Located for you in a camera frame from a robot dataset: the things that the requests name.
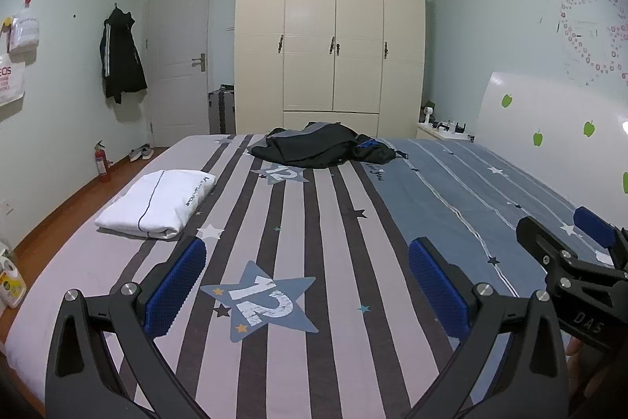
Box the white door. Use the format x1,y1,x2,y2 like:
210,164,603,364
147,0,215,144

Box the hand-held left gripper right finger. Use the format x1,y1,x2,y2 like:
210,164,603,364
408,236,570,419

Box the cream wardrobe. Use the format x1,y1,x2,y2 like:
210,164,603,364
234,0,425,140

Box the white headboard with green stickers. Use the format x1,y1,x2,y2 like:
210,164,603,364
475,71,628,228

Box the white nightstand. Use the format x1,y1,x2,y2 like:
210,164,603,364
416,122,476,142

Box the white bottle with yellow label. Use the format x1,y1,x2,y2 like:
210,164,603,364
0,258,26,308

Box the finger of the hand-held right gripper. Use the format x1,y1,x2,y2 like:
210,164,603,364
516,217,590,275
573,206,628,270

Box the striped star print bed sheet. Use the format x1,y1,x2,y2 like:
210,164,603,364
5,133,614,419

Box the pink flower wall stickers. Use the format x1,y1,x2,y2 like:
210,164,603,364
557,0,628,86

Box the red fire extinguisher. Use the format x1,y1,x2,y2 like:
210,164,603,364
93,140,113,183

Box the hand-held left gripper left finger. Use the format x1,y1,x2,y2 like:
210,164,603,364
45,235,208,419

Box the person's right hand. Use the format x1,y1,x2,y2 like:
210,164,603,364
565,335,590,359

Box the grey ribbed suitcase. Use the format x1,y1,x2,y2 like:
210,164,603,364
208,85,237,135

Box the black jacket on bed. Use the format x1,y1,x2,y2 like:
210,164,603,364
248,121,364,169

